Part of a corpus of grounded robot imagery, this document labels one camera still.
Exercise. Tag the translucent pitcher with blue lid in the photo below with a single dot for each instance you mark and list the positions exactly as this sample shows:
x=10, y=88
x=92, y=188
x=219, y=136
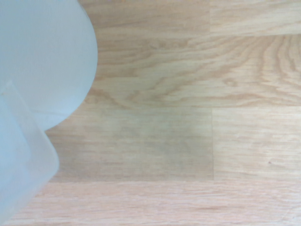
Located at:
x=47, y=58

